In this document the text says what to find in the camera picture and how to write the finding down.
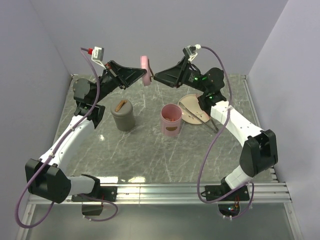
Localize metal food tongs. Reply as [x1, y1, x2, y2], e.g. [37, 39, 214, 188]
[178, 102, 219, 133]

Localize pink cylindrical container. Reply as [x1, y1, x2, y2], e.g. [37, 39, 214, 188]
[160, 103, 182, 137]

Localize pink cream plate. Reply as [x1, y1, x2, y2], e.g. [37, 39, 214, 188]
[178, 93, 210, 125]

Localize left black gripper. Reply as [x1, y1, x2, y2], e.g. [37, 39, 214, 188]
[93, 60, 148, 104]

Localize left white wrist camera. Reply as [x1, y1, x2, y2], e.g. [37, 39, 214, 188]
[88, 46, 105, 68]

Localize grey cylindrical container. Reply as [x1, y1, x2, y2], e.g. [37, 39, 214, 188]
[111, 111, 136, 132]

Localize grey lid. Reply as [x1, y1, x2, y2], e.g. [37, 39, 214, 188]
[110, 99, 133, 118]

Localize pink lid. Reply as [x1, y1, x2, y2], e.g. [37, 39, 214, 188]
[140, 55, 152, 87]

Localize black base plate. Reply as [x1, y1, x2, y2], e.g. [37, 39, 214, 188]
[71, 186, 118, 202]
[201, 184, 250, 202]

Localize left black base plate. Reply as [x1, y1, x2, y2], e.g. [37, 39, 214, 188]
[71, 186, 118, 202]

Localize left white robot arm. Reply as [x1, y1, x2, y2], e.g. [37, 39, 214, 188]
[25, 60, 148, 204]

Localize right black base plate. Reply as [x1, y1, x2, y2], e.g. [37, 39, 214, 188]
[201, 184, 250, 202]

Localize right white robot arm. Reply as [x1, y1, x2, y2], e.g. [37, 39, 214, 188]
[153, 57, 278, 203]

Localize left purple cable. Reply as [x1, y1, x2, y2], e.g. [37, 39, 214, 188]
[15, 46, 119, 229]

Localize aluminium mounting rail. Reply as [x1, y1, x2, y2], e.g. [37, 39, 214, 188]
[27, 182, 293, 206]

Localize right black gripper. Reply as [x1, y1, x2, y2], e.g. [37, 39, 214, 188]
[153, 57, 209, 94]

